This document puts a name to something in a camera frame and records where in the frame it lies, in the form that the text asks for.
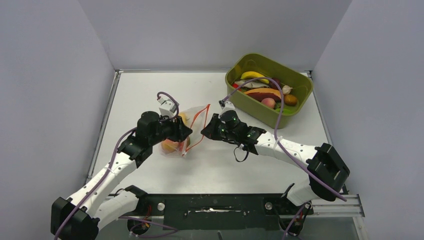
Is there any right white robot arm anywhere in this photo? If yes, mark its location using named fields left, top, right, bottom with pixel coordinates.
left=201, top=110, right=350, bottom=214

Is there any white garlic bulb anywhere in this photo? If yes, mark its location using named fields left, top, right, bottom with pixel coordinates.
left=281, top=85, right=293, bottom=95

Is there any yellow banana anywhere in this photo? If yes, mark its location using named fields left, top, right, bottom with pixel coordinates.
left=240, top=71, right=270, bottom=84

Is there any brown kiwi fruit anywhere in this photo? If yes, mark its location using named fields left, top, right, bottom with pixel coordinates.
left=283, top=94, right=298, bottom=106

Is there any yellow bell pepper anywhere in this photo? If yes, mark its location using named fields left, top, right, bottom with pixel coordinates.
left=178, top=112, right=193, bottom=129

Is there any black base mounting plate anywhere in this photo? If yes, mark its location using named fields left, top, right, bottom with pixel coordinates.
left=126, top=192, right=314, bottom=236

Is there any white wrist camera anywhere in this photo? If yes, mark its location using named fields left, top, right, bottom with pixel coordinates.
left=218, top=100, right=236, bottom=117
left=157, top=97, right=178, bottom=119

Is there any peach fruit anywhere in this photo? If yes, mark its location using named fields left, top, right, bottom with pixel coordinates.
left=160, top=139, right=180, bottom=154

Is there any green toy food piece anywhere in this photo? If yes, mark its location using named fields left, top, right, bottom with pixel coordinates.
left=274, top=105, right=298, bottom=116

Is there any small pink peach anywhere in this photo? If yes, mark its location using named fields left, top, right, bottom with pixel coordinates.
left=261, top=97, right=276, bottom=109

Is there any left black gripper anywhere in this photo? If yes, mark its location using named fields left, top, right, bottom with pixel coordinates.
left=149, top=112, right=192, bottom=146

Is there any olive green plastic bin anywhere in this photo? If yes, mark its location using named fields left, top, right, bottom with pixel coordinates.
left=225, top=53, right=314, bottom=129

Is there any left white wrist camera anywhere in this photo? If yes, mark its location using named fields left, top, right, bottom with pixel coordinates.
left=157, top=97, right=178, bottom=119

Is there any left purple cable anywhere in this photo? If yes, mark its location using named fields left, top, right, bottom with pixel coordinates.
left=53, top=91, right=180, bottom=240

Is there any grey fish toy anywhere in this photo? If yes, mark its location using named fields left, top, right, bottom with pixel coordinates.
left=234, top=79, right=270, bottom=89

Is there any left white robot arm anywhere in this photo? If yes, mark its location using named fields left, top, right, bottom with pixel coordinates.
left=50, top=111, right=193, bottom=240

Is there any dark purple plum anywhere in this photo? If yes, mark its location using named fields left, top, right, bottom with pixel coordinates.
left=269, top=78, right=282, bottom=90

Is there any red chili pepper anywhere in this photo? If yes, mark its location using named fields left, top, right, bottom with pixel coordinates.
left=231, top=83, right=241, bottom=91

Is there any clear zip bag orange zipper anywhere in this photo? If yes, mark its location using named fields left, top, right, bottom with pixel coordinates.
left=158, top=104, right=211, bottom=158

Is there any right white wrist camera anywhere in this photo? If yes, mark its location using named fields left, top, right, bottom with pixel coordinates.
left=218, top=100, right=236, bottom=117

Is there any papaya slice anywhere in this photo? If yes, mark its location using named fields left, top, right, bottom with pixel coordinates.
left=244, top=88, right=282, bottom=102

